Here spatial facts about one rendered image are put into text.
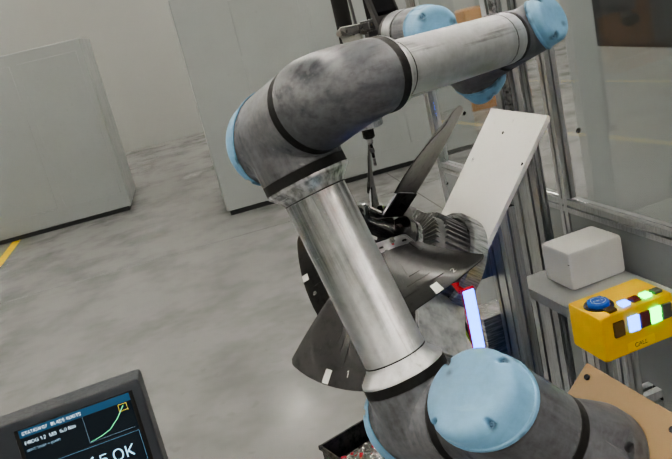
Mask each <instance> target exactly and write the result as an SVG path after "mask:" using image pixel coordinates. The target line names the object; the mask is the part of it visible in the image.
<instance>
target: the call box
mask: <svg viewBox="0 0 672 459"><path fill-rule="evenodd" d="M654 287H656V286H653V285H651V284H648V283H646V282H644V281H641V280H639V279H632V280H629V281H627V282H624V283H622V284H619V285H616V286H614V287H611V288H608V289H606V290H603V291H601V292H598V293H595V294H593V295H590V296H587V297H585V298H582V299H580V300H577V301H574V302H572V303H569V305H568V306H569V312H570V319H571V325H572V331H573V337H574V343H575V344H576V345H577V346H579V347H580V348H582V349H584V350H585V351H587V352H589V353H591V354H592V355H594V356H596V357H597V358H599V359H601V360H602V361H604V362H610V361H613V360H615V359H618V358H620V357H622V356H625V355H627V354H630V353H632V352H635V351H637V350H639V349H642V348H644V347H647V346H649V345H652V344H654V343H657V342H659V341H661V340H664V339H666V338H669V337H671V336H672V317H669V318H667V319H664V320H663V319H662V321H659V322H657V323H655V324H652V325H650V326H647V327H645V328H641V329H640V330H637V331H635V332H632V333H631V332H630V331H629V324H628V317H630V316H633V315H635V314H639V313H640V312H643V311H645V310H649V309H651V308H653V307H656V306H658V305H659V306H660V305H661V304H663V303H666V302H668V301H670V302H671V305H672V296H671V293H670V292H668V291H666V290H663V289H662V290H663V292H661V293H659V294H656V295H655V294H652V296H651V297H648V298H646V299H644V298H641V301H638V302H635V303H633V302H631V304H630V305H628V306H625V307H621V306H619V305H617V302H618V301H620V300H623V299H625V300H628V299H627V298H628V297H631V296H633V295H636V296H638V293H641V292H644V291H647V292H649V289H651V288H654ZM599 295H600V296H603V297H606V298H608V299H609V302H610V306H613V307H615V308H617V311H616V312H613V313H611V314H609V313H607V312H605V311H604V310H603V309H598V310H596V309H590V308H588V306H587V301H586V300H589V299H590V298H592V297H597V296H599ZM620 320H624V323H625V331H626V335H625V336H622V337H620V338H617V339H616V338H615V337H614V330H613V323H615V322H618V321H620Z"/></svg>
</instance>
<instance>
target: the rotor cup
mask: <svg viewBox="0 0 672 459"><path fill-rule="evenodd" d="M357 206H358V208H359V210H360V212H361V214H362V216H363V218H364V220H365V222H366V224H367V226H368V228H369V230H370V232H371V234H372V235H373V236H376V237H378V238H377V240H375V239H374V240H375V242H376V243H377V242H380V241H383V240H386V239H389V238H390V237H395V236H398V235H402V234H406V235H408V236H409V237H410V238H412V239H413V240H414V241H415V242H416V237H417V227H416V223H415V221H414V220H413V219H411V218H409V217H407V216H403V217H398V218H396V219H395V220H394V218H393V217H383V211H381V210H380V211H381V212H378V211H376V210H374V209H372V208H370V205H368V204H365V203H361V204H359V205H357Z"/></svg>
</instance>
